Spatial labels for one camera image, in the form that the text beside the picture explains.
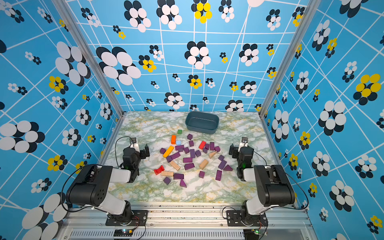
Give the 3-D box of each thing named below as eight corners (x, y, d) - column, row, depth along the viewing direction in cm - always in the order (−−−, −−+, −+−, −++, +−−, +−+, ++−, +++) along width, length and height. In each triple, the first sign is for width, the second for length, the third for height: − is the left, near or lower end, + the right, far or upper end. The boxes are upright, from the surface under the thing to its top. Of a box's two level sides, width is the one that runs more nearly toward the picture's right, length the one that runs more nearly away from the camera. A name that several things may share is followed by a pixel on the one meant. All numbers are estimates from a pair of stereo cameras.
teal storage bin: (185, 134, 109) (184, 129, 105) (186, 116, 121) (185, 111, 116) (219, 134, 109) (220, 129, 105) (217, 116, 121) (218, 111, 116)
